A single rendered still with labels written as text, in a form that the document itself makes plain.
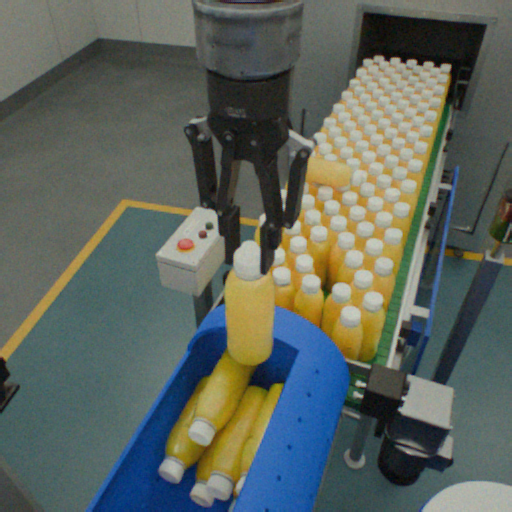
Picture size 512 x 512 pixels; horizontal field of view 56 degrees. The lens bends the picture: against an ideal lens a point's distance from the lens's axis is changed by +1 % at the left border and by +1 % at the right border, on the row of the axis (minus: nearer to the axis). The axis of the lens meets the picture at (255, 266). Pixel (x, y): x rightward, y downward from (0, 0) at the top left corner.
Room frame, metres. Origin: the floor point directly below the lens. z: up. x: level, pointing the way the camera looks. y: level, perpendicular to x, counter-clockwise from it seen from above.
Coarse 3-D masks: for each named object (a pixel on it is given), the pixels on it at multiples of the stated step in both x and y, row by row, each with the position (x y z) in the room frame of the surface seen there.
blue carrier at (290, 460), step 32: (224, 320) 0.50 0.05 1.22; (288, 320) 0.49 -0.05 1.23; (192, 352) 0.52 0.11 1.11; (288, 352) 0.50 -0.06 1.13; (320, 352) 0.45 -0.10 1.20; (192, 384) 0.50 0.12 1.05; (256, 384) 0.52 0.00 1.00; (288, 384) 0.38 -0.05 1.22; (320, 384) 0.40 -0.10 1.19; (160, 416) 0.41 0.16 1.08; (288, 416) 0.34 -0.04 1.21; (320, 416) 0.36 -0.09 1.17; (128, 448) 0.34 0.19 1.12; (160, 448) 0.38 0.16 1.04; (288, 448) 0.30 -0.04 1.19; (320, 448) 0.32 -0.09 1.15; (128, 480) 0.32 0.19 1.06; (160, 480) 0.34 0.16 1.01; (192, 480) 0.35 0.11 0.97; (256, 480) 0.25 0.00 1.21; (288, 480) 0.26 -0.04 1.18; (320, 480) 0.30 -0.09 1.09
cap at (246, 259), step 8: (240, 248) 0.44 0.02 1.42; (248, 248) 0.44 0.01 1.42; (256, 248) 0.44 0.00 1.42; (240, 256) 0.42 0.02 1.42; (248, 256) 0.42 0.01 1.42; (256, 256) 0.42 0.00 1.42; (240, 264) 0.41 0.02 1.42; (248, 264) 0.41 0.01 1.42; (256, 264) 0.41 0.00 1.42; (240, 272) 0.41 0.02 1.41; (248, 272) 0.41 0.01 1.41; (256, 272) 0.41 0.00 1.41
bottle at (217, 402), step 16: (224, 352) 0.52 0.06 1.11; (224, 368) 0.47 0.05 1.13; (240, 368) 0.48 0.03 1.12; (208, 384) 0.45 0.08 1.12; (224, 384) 0.44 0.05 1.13; (240, 384) 0.45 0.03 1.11; (208, 400) 0.41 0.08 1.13; (224, 400) 0.42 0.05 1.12; (240, 400) 0.44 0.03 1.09; (208, 416) 0.39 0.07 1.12; (224, 416) 0.40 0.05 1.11
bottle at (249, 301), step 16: (224, 288) 0.43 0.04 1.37; (240, 288) 0.40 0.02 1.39; (256, 288) 0.40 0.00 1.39; (272, 288) 0.42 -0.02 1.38; (240, 304) 0.40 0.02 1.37; (256, 304) 0.40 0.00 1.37; (272, 304) 0.41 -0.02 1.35; (240, 320) 0.40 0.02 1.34; (256, 320) 0.39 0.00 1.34; (272, 320) 0.41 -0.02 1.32; (240, 336) 0.40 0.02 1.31; (256, 336) 0.39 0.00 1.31; (272, 336) 0.42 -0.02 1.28; (240, 352) 0.40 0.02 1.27; (256, 352) 0.39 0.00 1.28
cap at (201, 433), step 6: (192, 426) 0.38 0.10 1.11; (198, 426) 0.38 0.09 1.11; (204, 426) 0.38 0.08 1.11; (192, 432) 0.37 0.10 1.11; (198, 432) 0.37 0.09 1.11; (204, 432) 0.37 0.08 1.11; (210, 432) 0.37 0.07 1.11; (192, 438) 0.37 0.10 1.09; (198, 438) 0.37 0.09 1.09; (204, 438) 0.36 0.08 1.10; (210, 438) 0.36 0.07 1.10; (204, 444) 0.36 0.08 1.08
